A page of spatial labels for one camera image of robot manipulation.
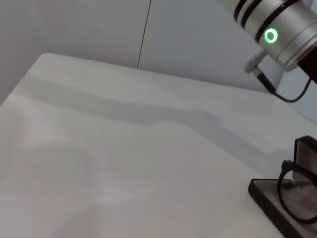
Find black glasses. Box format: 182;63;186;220
277;160;317;225

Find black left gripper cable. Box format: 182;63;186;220
243;48;313;103

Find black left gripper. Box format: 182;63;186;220
298;47;317;84

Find black glasses case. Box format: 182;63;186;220
248;135;317;238

